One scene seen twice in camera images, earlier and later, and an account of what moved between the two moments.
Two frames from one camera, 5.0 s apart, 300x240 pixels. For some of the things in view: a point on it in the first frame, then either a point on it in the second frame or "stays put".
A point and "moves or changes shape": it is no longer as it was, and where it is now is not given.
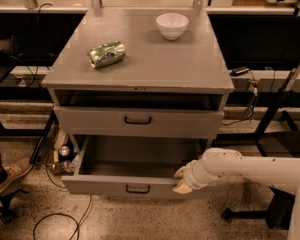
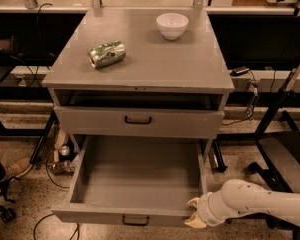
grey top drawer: [139, 122] stays put
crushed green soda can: [105, 54] stays put
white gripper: [192, 176] -> [204, 209]
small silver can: [64, 150] stays put
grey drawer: [130, 167] moves or changes shape
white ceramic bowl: [172, 25] stays put
